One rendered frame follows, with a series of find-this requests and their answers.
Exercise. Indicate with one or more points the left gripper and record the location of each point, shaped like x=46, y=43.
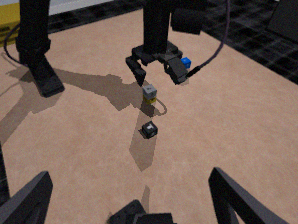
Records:
x=156, y=47

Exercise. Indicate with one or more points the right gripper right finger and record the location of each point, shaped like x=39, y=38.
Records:
x=227, y=196

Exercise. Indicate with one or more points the blue block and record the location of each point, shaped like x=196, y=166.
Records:
x=186, y=62

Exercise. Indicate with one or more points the yellow block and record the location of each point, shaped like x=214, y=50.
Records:
x=150, y=101

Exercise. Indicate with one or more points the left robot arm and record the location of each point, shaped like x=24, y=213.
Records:
x=32, y=41

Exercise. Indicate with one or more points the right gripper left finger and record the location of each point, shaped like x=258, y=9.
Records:
x=30, y=204

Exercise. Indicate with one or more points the white block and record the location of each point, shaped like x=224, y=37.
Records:
x=149, y=91

